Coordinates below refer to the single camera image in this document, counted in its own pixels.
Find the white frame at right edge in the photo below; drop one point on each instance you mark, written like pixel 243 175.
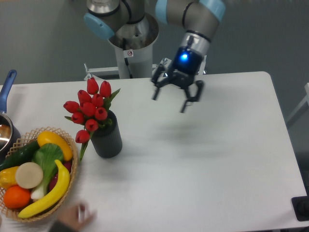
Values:
pixel 299 110

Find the black device at table edge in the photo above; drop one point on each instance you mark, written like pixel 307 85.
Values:
pixel 301 207

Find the blurred human hand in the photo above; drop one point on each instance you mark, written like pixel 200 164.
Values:
pixel 77 217

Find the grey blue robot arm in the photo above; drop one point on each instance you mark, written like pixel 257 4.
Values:
pixel 163 10

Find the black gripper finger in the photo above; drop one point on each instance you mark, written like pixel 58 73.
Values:
pixel 189 98
pixel 159 84

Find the woven wicker basket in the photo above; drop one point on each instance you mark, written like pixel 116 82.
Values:
pixel 21 142

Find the orange fruit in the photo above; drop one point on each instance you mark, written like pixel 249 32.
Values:
pixel 16 197

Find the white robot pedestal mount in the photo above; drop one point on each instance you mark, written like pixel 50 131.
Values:
pixel 133 32

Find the yellow bell pepper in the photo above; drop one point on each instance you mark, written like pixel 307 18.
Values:
pixel 7 177

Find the dark green cucumber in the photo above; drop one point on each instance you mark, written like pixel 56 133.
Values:
pixel 22 155

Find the beige round disc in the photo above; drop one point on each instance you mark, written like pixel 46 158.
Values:
pixel 29 175

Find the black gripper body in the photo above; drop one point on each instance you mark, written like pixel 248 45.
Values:
pixel 184 67

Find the yellow banana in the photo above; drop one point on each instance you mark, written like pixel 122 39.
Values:
pixel 52 197

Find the yellow lemon squash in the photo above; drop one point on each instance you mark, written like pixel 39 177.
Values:
pixel 47 137

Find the dark sleeved forearm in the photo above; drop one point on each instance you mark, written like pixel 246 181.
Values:
pixel 59 226

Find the red tulip bouquet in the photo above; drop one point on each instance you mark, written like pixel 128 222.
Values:
pixel 91 111

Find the blue handled saucepan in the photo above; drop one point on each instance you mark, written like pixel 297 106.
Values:
pixel 8 132

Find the green bok choy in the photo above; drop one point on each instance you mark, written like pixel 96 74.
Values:
pixel 45 157

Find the dark red vegetable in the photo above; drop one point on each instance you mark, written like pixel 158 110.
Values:
pixel 68 166

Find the dark grey ribbed vase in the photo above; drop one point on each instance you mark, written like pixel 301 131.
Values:
pixel 107 142

